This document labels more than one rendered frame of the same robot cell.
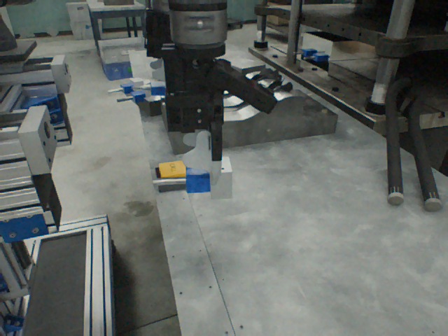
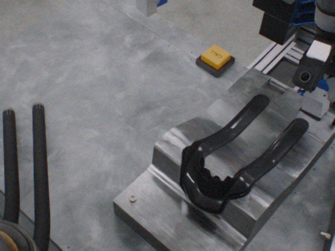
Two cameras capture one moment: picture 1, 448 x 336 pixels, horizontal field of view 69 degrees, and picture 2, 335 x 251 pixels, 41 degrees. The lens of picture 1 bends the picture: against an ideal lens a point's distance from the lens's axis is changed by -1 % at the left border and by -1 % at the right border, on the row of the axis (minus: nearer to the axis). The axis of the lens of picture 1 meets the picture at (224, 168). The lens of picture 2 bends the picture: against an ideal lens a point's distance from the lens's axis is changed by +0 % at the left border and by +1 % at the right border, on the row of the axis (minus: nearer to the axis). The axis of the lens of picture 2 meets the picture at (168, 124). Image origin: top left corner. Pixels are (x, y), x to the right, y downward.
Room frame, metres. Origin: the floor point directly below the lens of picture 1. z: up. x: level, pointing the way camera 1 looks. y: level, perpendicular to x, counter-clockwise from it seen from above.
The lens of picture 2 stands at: (1.35, -0.51, 1.71)
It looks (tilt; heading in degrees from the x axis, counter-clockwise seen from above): 52 degrees down; 145
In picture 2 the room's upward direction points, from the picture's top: 3 degrees clockwise
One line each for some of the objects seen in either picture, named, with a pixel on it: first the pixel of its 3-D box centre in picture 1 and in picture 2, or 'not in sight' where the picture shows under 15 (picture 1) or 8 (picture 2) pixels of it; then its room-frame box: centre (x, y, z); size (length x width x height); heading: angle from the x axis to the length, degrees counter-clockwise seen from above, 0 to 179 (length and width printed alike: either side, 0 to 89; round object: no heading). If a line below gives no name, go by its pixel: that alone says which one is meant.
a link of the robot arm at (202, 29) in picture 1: (199, 27); not in sight; (0.47, 0.03, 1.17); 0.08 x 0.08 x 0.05
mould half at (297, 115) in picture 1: (246, 106); (234, 160); (0.98, -0.07, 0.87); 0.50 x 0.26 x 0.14; 106
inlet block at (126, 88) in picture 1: (124, 89); not in sight; (1.19, 0.37, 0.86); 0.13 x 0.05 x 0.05; 123
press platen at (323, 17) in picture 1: (372, 32); not in sight; (1.78, -0.76, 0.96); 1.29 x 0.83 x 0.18; 16
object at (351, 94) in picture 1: (361, 70); not in sight; (1.79, -0.75, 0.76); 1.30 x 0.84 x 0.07; 16
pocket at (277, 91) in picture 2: not in sight; (273, 92); (0.87, 0.14, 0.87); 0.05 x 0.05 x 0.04; 16
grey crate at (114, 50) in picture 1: (124, 50); not in sight; (4.45, 1.29, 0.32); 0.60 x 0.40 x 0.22; 116
